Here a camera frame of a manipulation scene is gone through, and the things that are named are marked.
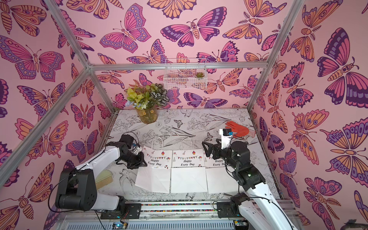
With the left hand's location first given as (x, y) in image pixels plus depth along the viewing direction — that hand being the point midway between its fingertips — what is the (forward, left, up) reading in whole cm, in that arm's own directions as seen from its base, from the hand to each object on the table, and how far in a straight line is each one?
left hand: (147, 163), depth 86 cm
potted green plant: (+40, +5, +16) cm, 43 cm away
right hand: (+3, -36, +21) cm, 42 cm away
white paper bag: (-5, -24, -3) cm, 25 cm away
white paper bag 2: (-5, -5, -4) cm, 8 cm away
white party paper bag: (-7, -44, -6) cm, 45 cm away
